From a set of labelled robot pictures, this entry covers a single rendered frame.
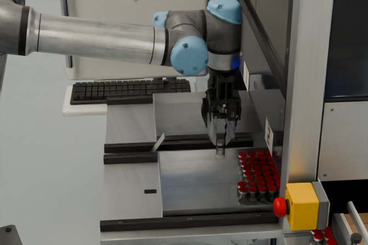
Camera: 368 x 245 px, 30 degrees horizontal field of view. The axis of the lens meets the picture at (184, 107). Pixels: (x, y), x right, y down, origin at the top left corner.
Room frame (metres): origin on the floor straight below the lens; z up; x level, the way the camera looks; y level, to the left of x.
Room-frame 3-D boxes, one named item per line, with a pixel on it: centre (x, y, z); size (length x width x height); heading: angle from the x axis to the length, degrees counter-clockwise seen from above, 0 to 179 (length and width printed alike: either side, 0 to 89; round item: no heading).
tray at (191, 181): (1.40, -0.11, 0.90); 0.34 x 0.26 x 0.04; 94
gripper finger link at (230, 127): (1.42, -0.11, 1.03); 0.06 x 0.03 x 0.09; 4
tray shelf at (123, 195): (1.57, -0.03, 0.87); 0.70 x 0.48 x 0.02; 4
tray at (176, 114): (1.74, -0.09, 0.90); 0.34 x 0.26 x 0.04; 94
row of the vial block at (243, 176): (1.41, -0.15, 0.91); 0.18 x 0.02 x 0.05; 4
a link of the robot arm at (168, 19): (1.39, 0.01, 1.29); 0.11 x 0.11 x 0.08; 8
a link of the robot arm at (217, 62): (1.42, -0.09, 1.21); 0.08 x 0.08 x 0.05
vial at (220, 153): (1.44, -0.09, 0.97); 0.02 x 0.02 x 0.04
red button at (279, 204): (1.16, -0.20, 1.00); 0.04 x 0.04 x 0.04; 4
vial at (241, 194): (1.33, -0.14, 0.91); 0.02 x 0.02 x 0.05
